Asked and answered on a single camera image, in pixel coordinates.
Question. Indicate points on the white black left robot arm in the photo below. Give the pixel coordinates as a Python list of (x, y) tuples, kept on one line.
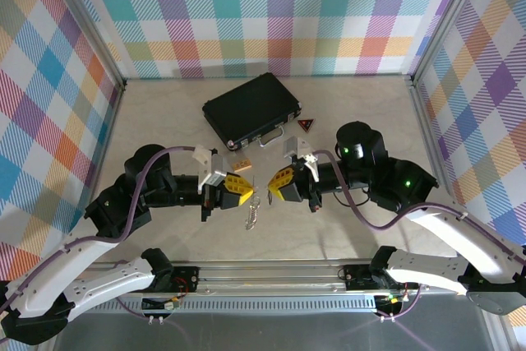
[(94, 281)]

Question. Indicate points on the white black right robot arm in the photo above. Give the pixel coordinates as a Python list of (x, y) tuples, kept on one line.
[(431, 269)]

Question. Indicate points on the small wooden domino tile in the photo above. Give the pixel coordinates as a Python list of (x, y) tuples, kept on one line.
[(242, 165)]

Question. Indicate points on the red black triangular badge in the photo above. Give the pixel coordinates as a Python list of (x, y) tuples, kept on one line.
[(305, 125)]

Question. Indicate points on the aluminium table edge rail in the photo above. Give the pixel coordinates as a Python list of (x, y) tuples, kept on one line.
[(102, 137), (435, 141)]

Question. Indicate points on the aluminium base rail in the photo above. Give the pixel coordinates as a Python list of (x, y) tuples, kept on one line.
[(267, 281)]

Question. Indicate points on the aluminium corner post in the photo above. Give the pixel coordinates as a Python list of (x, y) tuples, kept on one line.
[(88, 22), (446, 22)]

